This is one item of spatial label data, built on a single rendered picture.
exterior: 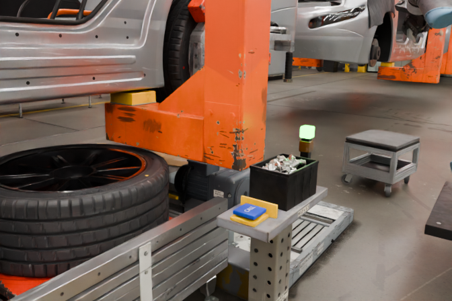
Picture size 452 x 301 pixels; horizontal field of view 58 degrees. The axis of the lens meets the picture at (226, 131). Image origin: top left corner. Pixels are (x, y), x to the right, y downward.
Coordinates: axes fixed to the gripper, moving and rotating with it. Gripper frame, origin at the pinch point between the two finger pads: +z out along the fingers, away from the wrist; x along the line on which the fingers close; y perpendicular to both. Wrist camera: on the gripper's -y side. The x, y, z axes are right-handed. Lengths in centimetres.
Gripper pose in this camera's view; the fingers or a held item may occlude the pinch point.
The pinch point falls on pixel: (409, 35)
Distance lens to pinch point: 191.8
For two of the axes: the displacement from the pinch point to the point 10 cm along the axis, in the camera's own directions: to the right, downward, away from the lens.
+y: 4.0, 7.7, -5.0
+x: 8.7, -4.9, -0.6
